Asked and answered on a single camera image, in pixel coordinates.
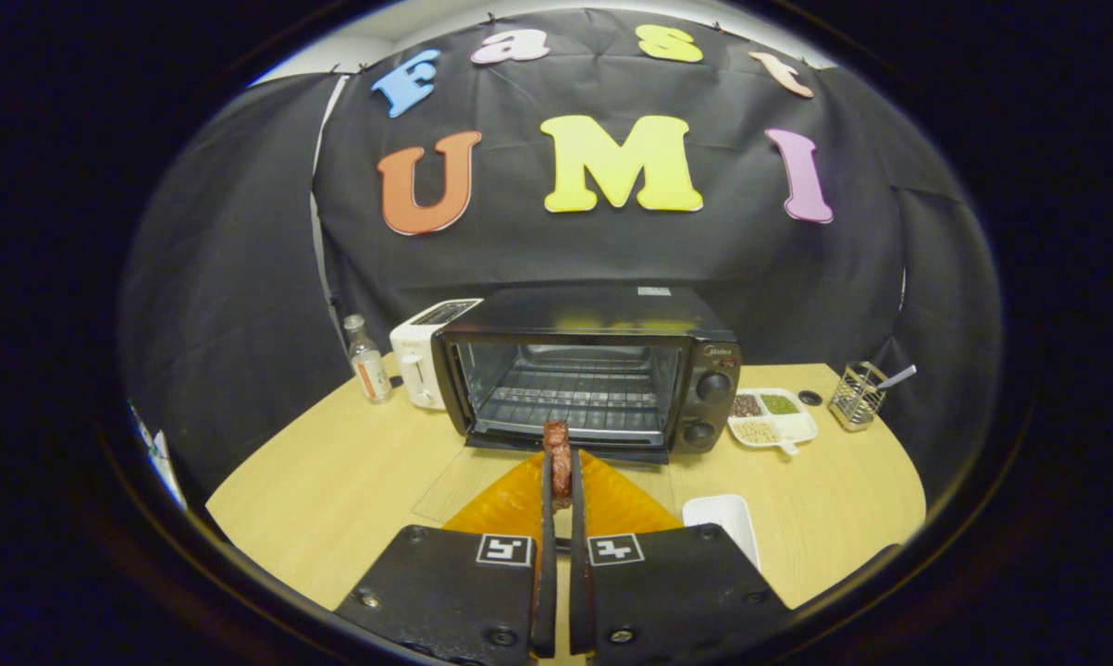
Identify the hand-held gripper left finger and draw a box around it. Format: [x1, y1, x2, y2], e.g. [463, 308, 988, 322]
[334, 449, 559, 662]

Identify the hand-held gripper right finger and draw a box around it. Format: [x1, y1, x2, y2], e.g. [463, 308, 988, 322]
[570, 449, 793, 662]

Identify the red raw steak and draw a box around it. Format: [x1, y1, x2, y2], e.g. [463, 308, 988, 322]
[542, 421, 574, 512]

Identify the black toaster oven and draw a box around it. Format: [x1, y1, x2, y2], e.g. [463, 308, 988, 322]
[413, 285, 742, 524]

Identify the white toaster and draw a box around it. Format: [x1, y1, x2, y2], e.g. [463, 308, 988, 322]
[390, 298, 483, 411]

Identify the white rectangular tray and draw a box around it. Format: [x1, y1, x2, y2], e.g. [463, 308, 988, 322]
[683, 494, 761, 570]

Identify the white divided dish with beans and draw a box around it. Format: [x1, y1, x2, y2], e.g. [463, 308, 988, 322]
[727, 388, 819, 450]

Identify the small glass bottle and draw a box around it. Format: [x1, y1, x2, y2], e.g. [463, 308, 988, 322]
[343, 314, 393, 404]

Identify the black backdrop cloth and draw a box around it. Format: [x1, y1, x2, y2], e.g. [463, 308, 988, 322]
[121, 9, 1001, 505]

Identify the metal wire utensil holder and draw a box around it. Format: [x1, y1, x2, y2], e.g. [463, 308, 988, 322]
[829, 362, 888, 433]

